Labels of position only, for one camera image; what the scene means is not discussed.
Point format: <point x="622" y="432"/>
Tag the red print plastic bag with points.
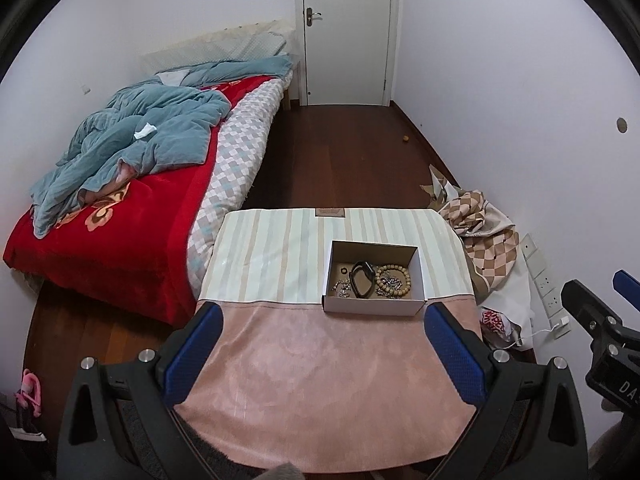
<point x="495" y="322"/>

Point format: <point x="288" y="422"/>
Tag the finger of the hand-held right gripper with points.
<point x="585" y="302"/>
<point x="627" y="285"/>

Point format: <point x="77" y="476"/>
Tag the bed with red blanket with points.
<point x="115" y="260"/>

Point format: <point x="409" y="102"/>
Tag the white paper scrap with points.
<point x="145" y="131"/>

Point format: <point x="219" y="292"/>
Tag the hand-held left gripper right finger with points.
<point x="452" y="355"/>

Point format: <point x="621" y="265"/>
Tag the pink slippers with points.
<point x="29" y="390"/>

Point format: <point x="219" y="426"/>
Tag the pale pillow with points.
<point x="225" y="45"/>

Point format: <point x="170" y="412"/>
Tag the cardboard box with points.
<point x="372" y="306"/>

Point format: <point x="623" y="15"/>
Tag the black bangle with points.
<point x="357" y="285"/>

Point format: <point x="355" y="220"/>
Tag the person's right forearm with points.
<point x="615" y="452"/>

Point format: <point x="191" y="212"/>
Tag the white charger plug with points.
<point x="560" y="325"/>

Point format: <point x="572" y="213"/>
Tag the brown checkered cloth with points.
<point x="485" y="230"/>

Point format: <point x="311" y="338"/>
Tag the white door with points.
<point x="350" y="35"/>

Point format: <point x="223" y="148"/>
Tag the pink and striped tablecloth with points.
<point x="325" y="370"/>

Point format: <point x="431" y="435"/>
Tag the checkered bed sheet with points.
<point x="240" y="155"/>

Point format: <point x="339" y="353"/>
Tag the blue quilt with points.
<point x="150" y="155"/>

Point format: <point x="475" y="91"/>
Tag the white power strip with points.
<point x="542" y="280"/>

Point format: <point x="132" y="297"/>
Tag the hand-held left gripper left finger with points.
<point x="195" y="355"/>

